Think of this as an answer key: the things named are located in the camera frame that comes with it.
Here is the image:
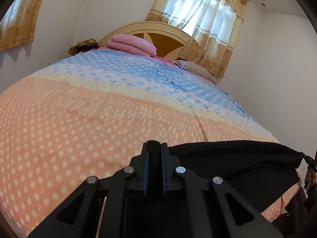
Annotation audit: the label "beige curtain behind headboard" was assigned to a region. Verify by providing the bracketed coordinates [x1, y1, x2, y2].
[146, 0, 248, 78]

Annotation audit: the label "peach blue dotted bedspread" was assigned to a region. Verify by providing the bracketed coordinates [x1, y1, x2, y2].
[0, 48, 302, 238]

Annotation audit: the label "black pants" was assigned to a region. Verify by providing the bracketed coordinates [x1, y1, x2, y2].
[169, 140, 303, 222]

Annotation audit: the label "beige side window curtain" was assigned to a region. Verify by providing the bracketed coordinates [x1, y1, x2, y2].
[1, 0, 42, 52]

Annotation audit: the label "striped pillow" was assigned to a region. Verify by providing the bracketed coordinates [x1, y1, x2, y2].
[173, 60, 217, 84]

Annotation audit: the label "folded pink blanket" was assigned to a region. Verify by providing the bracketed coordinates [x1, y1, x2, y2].
[106, 34, 157, 57]

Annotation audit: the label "cream wooden headboard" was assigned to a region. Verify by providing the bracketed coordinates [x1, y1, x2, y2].
[99, 21, 190, 60]

